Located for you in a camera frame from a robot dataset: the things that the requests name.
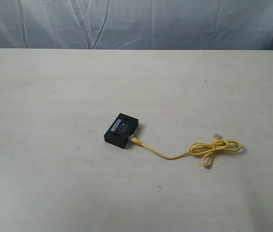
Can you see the black network switch box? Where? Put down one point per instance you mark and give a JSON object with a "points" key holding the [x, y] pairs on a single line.
{"points": [[121, 130]]}

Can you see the grey backdrop cloth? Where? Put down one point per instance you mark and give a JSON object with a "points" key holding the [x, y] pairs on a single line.
{"points": [[137, 24]]}

